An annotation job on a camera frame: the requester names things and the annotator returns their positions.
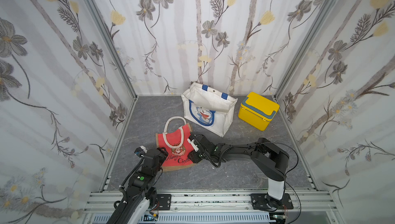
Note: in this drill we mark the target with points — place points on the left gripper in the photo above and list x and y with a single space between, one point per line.
162 154

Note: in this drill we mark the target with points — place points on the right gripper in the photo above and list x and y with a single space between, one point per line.
197 145

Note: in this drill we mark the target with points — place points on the red jute Christmas bag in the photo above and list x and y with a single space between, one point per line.
176 145

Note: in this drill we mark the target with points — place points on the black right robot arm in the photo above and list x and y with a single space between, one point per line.
272 160

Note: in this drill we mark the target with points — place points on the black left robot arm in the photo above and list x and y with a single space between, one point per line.
138 191

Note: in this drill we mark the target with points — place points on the white Doraemon canvas bag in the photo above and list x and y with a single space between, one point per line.
209 108

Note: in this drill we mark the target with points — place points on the yellow cooler box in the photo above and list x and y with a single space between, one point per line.
258 111

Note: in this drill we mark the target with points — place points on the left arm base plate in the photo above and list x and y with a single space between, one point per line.
163 202

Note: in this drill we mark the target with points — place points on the aluminium mounting rail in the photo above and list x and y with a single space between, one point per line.
235 207

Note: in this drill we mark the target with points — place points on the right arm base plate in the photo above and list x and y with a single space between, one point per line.
264 202

